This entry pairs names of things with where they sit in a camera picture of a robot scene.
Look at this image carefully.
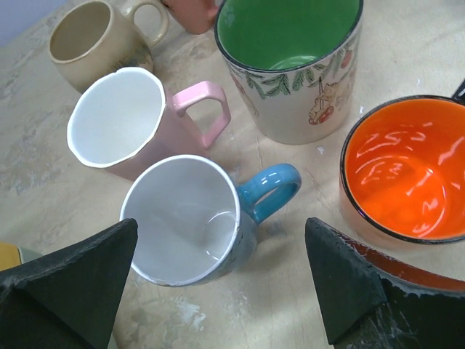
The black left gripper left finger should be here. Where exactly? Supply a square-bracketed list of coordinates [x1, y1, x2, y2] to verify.
[1, 218, 138, 348]

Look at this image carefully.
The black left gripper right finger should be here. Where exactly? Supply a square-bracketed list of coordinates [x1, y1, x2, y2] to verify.
[305, 217, 464, 348]

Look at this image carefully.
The blue mug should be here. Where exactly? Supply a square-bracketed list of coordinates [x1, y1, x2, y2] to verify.
[120, 155, 302, 287]

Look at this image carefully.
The orange mug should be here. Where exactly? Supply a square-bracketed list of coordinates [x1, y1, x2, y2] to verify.
[339, 95, 464, 249]

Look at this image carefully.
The pale pink faceted mug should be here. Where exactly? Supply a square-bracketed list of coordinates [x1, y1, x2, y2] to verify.
[67, 68, 231, 181]

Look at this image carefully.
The cream mug green inside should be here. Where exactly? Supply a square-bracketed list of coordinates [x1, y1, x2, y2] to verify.
[214, 0, 364, 145]

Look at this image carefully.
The beige stoneware mug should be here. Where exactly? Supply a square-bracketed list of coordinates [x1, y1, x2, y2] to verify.
[49, 1, 169, 93]

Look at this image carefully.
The salmon pink ribbed mug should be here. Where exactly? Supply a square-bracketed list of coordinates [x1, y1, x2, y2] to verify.
[161, 0, 219, 34]

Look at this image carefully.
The white cylinder with striped lid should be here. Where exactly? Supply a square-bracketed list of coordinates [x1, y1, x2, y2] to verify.
[0, 242, 41, 271]

